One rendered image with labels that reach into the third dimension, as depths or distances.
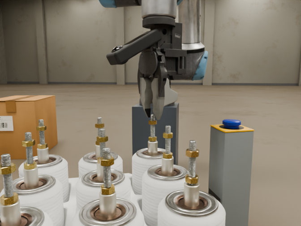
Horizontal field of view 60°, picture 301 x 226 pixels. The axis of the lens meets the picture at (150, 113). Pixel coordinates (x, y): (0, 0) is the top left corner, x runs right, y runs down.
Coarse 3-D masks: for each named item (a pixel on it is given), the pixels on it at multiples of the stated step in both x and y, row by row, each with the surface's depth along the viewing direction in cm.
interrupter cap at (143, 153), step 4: (144, 148) 63; (160, 148) 63; (136, 152) 60; (140, 152) 60; (144, 152) 61; (160, 152) 61; (140, 156) 58; (144, 156) 57; (148, 156) 58; (152, 156) 57; (156, 156) 58; (160, 156) 57
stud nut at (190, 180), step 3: (186, 174) 37; (195, 174) 37; (186, 177) 37; (189, 177) 36; (195, 177) 36; (186, 180) 37; (189, 180) 36; (192, 180) 36; (195, 180) 36; (189, 183) 36; (192, 183) 36; (195, 183) 36
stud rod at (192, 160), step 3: (189, 141) 36; (192, 141) 36; (195, 141) 36; (189, 144) 36; (192, 144) 36; (195, 144) 36; (189, 147) 36; (192, 147) 36; (195, 147) 36; (189, 150) 36; (192, 150) 36; (195, 150) 36; (189, 159) 36; (192, 159) 36; (195, 159) 36; (189, 162) 36; (192, 162) 36; (195, 162) 37; (189, 165) 36; (192, 165) 36; (195, 165) 37; (189, 168) 37; (192, 168) 36; (195, 168) 36; (189, 171) 37; (192, 171) 36; (189, 174) 37; (192, 174) 36; (192, 177) 36
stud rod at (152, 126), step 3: (153, 114) 59; (150, 117) 59; (153, 117) 59; (150, 120) 59; (153, 120) 59; (153, 126) 59; (150, 129) 59; (153, 129) 59; (153, 132) 59; (153, 135) 59; (153, 141) 59
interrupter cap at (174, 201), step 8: (176, 192) 40; (200, 192) 40; (168, 200) 38; (176, 200) 38; (200, 200) 38; (208, 200) 38; (216, 200) 37; (168, 208) 36; (176, 208) 36; (184, 208) 36; (192, 208) 36; (200, 208) 36; (208, 208) 36; (216, 208) 35; (184, 216) 34; (192, 216) 34; (200, 216) 34
